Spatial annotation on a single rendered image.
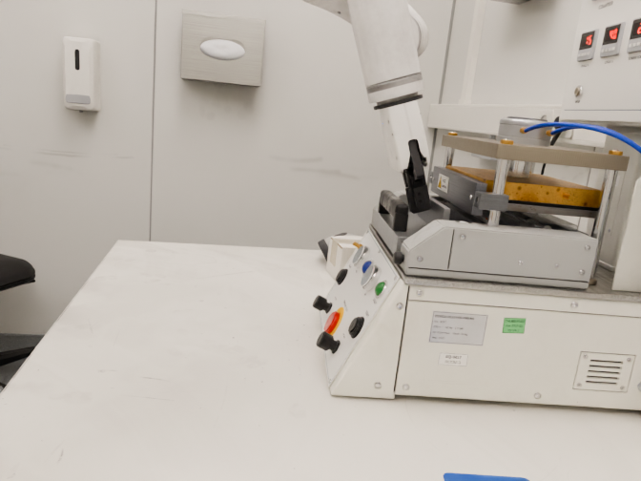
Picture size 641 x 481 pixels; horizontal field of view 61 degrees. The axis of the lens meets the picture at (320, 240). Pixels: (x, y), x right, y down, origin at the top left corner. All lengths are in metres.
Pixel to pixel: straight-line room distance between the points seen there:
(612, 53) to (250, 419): 0.76
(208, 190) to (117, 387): 1.63
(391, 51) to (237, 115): 1.55
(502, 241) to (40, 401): 0.61
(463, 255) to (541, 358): 0.19
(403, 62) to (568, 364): 0.48
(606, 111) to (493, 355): 0.43
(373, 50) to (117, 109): 1.65
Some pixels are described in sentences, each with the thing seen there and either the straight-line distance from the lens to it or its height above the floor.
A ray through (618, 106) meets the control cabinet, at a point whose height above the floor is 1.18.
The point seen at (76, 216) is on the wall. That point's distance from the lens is 2.43.
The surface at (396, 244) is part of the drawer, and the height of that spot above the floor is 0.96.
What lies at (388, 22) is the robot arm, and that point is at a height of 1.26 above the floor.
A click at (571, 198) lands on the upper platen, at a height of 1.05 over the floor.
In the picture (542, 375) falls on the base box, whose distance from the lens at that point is 0.83.
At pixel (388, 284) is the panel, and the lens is 0.75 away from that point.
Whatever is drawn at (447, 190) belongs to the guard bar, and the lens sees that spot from 0.89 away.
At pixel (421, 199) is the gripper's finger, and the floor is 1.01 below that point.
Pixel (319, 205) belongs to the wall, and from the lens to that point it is 2.38.
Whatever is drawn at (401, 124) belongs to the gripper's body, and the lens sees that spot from 0.80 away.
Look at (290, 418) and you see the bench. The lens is 0.72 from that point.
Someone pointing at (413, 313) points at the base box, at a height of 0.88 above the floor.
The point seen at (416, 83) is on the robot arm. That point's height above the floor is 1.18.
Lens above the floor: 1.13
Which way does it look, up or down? 13 degrees down
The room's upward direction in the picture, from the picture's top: 6 degrees clockwise
